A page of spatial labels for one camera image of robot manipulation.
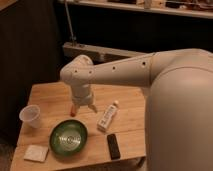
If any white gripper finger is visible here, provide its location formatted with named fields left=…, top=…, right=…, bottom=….
left=88, top=104, right=98, bottom=113
left=73, top=105, right=80, bottom=114

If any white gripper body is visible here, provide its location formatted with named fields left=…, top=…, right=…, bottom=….
left=72, top=92, right=93, bottom=106

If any green ceramic bowl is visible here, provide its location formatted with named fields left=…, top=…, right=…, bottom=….
left=49, top=119, right=88, bottom=157

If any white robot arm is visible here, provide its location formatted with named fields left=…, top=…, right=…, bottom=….
left=60, top=49, right=213, bottom=171

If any orange carrot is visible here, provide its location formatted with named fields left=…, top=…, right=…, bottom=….
left=70, top=106, right=76, bottom=117

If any white labelled bottle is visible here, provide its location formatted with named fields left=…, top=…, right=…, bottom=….
left=97, top=101, right=119, bottom=132

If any wooden table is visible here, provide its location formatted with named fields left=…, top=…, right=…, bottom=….
left=10, top=82, right=146, bottom=171

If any grey baseboard heater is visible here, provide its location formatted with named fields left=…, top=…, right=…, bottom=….
left=63, top=42, right=142, bottom=62

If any clear plastic cup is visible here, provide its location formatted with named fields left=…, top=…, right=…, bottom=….
left=19, top=105, right=41, bottom=128

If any black remote control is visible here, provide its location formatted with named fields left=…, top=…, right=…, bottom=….
left=107, top=134, right=121, bottom=160

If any metal pole stand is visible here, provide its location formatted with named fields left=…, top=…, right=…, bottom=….
left=64, top=0, right=77, bottom=46

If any white square sponge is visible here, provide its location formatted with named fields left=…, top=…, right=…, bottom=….
left=24, top=145, right=49, bottom=162

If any wooden shelf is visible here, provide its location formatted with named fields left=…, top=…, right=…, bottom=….
left=57, top=0, right=213, bottom=19

